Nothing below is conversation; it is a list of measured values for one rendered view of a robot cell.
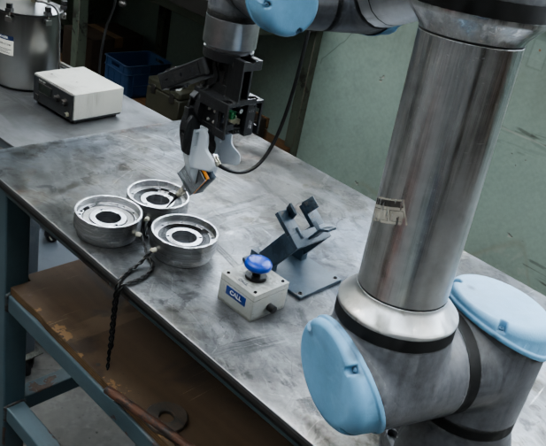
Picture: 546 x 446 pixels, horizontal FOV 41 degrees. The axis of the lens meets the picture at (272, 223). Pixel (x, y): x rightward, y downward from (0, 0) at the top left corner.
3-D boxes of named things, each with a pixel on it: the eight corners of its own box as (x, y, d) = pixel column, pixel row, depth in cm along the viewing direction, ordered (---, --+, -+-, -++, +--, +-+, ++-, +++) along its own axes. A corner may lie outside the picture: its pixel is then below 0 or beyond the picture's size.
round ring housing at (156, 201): (136, 195, 129) (138, 173, 127) (193, 209, 128) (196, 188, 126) (115, 220, 119) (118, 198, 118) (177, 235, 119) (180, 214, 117)
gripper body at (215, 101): (219, 145, 101) (234, 61, 95) (180, 122, 106) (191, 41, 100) (258, 137, 106) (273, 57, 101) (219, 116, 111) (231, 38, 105)
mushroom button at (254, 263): (234, 285, 105) (239, 256, 102) (253, 278, 108) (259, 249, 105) (252, 299, 103) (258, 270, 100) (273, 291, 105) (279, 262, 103)
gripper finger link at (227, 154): (228, 191, 110) (233, 137, 105) (203, 175, 113) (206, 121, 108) (243, 186, 112) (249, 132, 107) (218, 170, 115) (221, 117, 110)
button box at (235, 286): (216, 297, 106) (221, 269, 103) (250, 283, 111) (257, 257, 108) (254, 326, 101) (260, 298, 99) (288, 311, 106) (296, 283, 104)
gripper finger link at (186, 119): (180, 156, 105) (193, 97, 102) (173, 151, 106) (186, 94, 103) (203, 154, 109) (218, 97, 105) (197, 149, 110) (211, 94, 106)
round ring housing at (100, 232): (58, 234, 113) (60, 211, 111) (98, 210, 121) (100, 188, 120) (116, 257, 110) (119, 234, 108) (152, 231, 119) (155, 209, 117)
